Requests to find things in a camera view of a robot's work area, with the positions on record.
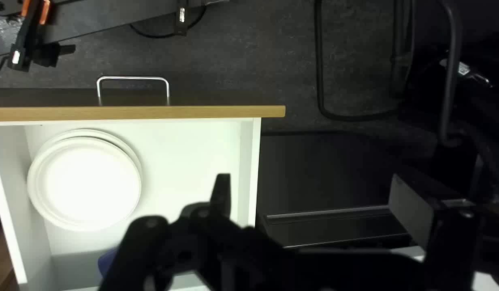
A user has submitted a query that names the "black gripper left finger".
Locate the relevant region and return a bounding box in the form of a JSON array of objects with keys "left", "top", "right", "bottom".
[{"left": 97, "top": 173, "right": 251, "bottom": 291}]

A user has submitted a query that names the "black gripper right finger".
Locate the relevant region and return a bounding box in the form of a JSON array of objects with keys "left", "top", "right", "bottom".
[{"left": 387, "top": 173, "right": 479, "bottom": 291}]

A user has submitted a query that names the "white drawer with wooden front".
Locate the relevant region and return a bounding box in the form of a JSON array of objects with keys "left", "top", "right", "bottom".
[{"left": 0, "top": 103, "right": 287, "bottom": 291}]

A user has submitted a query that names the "metal drawer handle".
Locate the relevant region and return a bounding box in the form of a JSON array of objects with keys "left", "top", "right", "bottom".
[{"left": 95, "top": 74, "right": 171, "bottom": 106}]

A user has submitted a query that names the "blue plastic cup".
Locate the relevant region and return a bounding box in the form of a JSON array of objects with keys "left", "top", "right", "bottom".
[{"left": 95, "top": 247, "right": 125, "bottom": 283}]

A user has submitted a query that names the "white round plate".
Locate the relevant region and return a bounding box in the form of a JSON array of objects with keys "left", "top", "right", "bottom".
[
  {"left": 39, "top": 127, "right": 147, "bottom": 182},
  {"left": 26, "top": 136, "right": 144, "bottom": 233}
]

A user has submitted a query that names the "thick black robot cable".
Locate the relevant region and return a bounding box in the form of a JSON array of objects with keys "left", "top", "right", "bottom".
[{"left": 434, "top": 0, "right": 466, "bottom": 150}]

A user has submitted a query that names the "thin black floor cable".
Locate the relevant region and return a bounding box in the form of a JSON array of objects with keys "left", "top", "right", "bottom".
[{"left": 312, "top": 0, "right": 418, "bottom": 123}]

